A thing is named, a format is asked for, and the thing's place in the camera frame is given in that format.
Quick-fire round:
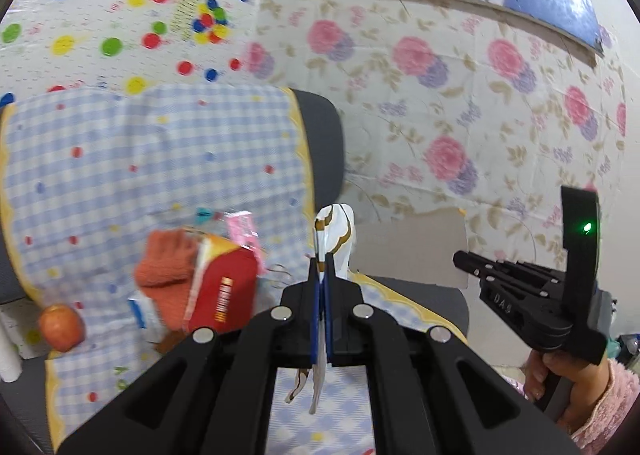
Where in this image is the red apple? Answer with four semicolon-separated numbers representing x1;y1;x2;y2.
39;304;85;353

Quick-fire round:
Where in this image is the floral plastic sheet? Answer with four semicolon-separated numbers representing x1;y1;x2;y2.
252;0;628;236

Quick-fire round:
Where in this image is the pink wrapper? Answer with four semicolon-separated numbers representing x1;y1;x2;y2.
222;211;266;278

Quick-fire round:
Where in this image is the orange knit glove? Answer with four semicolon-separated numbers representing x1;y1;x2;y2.
134;230;201;333

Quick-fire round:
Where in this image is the clear dried fruit packet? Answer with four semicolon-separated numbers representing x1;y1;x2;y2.
172;205;231;238

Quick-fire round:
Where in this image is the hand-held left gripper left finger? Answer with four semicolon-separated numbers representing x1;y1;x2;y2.
57;257;327;455

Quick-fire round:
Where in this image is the person's right forearm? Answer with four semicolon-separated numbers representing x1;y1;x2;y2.
570;360;640;455

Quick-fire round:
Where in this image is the red and orange carton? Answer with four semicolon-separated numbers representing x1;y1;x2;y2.
182;235;261;336

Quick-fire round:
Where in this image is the blue and white packet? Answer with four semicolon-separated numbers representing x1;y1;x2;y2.
126;295;168;343

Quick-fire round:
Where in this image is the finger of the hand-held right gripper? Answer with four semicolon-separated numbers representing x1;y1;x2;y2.
500;260;562;284
452;250;568;297

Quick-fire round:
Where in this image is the white cylindrical object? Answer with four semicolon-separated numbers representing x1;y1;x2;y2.
0;307;23;383

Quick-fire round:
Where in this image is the blue checked cloth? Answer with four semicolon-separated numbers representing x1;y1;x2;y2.
0;82;468;455

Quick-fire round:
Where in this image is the grey office chair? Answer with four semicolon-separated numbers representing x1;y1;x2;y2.
0;87;471;455

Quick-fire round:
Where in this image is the person's right hand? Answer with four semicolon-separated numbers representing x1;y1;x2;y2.
522;349;618;436

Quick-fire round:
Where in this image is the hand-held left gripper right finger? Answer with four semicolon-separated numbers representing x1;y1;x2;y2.
326;262;581;455

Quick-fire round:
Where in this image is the colourful dotted plastic sheet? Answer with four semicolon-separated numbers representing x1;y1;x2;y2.
0;0;271;108

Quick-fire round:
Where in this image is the cardboard piece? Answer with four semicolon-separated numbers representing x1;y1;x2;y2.
350;212;468;291

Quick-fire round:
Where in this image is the white wrapper with gold print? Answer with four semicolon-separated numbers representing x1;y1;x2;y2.
285;202;358;416

